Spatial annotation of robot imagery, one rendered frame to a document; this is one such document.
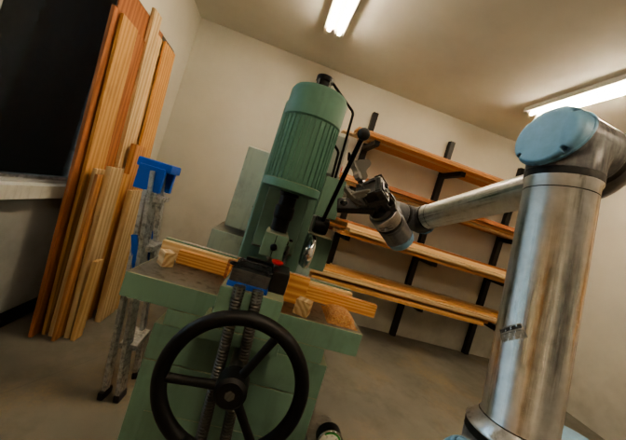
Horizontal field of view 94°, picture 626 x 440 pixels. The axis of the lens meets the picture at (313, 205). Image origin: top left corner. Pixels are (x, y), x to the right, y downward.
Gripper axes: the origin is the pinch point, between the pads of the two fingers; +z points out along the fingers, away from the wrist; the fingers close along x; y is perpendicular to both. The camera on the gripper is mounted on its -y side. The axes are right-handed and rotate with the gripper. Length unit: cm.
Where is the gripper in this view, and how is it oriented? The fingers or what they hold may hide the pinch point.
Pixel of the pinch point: (344, 169)
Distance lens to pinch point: 81.1
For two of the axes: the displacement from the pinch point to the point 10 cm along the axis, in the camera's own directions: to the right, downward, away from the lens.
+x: -1.6, 7.2, -6.8
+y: 8.2, -2.9, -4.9
